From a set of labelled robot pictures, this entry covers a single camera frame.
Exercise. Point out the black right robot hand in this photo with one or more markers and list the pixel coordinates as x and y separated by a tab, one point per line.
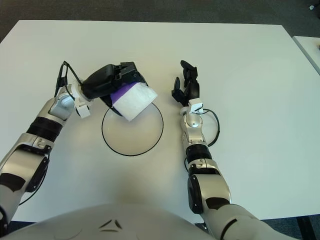
193	91

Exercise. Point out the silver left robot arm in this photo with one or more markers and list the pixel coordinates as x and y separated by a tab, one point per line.
37	140

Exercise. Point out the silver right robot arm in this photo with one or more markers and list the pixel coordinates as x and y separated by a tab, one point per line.
193	122

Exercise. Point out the small white floor object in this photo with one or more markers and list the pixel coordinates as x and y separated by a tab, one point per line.
311	7

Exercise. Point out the black table leg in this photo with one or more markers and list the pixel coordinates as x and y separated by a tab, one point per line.
305	228

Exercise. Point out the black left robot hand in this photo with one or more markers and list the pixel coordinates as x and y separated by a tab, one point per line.
102	81

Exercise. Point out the white plate with black rim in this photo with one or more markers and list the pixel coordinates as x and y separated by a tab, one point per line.
132	140

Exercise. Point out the purple tissue paper pack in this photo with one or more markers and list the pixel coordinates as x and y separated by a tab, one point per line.
135	102

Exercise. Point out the grey robot torso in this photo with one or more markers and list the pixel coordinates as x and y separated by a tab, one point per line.
112	225

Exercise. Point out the white side table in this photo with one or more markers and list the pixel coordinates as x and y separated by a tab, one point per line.
311	48

